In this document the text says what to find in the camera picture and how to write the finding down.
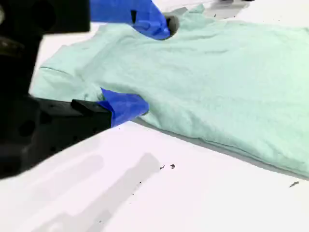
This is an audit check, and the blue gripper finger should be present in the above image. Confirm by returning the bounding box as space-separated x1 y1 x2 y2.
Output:
70 87 150 128
90 0 181 41

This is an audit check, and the pale green T-shirt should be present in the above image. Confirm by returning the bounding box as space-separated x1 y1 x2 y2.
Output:
30 3 309 181

